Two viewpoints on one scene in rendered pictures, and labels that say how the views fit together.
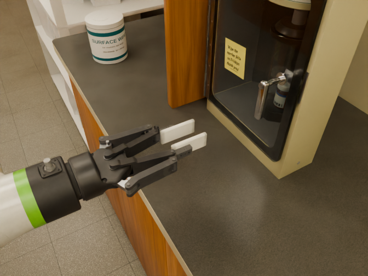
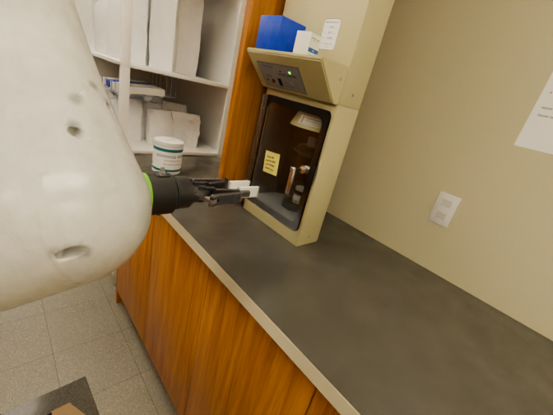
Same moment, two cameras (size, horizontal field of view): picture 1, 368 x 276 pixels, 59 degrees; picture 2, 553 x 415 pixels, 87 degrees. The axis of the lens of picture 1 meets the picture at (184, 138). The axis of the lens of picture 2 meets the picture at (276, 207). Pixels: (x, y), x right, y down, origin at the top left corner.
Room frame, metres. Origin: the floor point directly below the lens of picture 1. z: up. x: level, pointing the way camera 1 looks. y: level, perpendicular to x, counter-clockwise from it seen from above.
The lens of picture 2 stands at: (-0.31, 0.12, 1.41)
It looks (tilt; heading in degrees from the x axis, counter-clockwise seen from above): 22 degrees down; 343
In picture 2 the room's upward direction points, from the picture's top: 14 degrees clockwise
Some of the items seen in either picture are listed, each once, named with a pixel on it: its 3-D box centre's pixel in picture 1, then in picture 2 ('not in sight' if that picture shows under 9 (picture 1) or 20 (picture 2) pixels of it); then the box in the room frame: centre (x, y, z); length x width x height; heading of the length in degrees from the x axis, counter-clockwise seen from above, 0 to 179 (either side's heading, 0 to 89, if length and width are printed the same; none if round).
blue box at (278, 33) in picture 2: not in sight; (280, 37); (0.69, -0.06, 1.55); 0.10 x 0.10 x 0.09; 30
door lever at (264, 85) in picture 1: (268, 97); (294, 179); (0.53, -0.17, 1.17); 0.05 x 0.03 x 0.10; 120
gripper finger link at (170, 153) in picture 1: (144, 163); (219, 193); (0.37, 0.07, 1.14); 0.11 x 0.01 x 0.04; 108
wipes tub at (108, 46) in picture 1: (107, 36); (167, 155); (1.10, 0.27, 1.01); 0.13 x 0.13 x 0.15
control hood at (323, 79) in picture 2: not in sight; (290, 74); (0.62, -0.10, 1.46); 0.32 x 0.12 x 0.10; 30
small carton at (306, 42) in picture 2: not in sight; (306, 45); (0.58, -0.12, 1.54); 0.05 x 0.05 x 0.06; 38
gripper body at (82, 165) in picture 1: (101, 170); (190, 192); (0.36, 0.14, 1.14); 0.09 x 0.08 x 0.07; 120
